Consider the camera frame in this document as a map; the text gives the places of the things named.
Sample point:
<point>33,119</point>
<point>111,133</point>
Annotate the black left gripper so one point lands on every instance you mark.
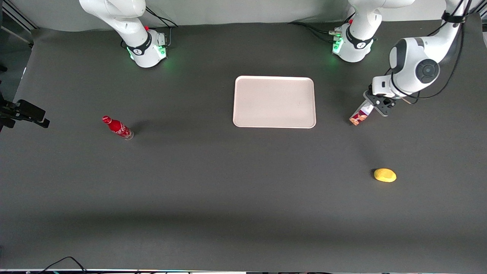
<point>388,102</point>

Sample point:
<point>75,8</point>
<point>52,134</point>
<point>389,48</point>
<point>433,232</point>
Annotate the red cookie box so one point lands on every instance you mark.
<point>361,114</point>

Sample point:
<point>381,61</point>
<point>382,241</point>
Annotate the red cola bottle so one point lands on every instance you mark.
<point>118,127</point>

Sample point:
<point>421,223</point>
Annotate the beige rectangular plastic tray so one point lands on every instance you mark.
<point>266,102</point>

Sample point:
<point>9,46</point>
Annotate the yellow lemon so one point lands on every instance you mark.
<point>385,175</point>

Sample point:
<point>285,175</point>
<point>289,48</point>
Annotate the white backdrop cloth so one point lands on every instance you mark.
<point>236,11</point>

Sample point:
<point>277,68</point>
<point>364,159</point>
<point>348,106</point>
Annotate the dark grey table mat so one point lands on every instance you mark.
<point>243,198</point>

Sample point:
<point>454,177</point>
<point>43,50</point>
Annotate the aluminium frame rail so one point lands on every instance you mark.
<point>19,13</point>

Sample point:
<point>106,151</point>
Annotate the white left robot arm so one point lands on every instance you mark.
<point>414,64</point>

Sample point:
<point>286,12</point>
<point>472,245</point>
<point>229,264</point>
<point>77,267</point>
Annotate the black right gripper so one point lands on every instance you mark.
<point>4,109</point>

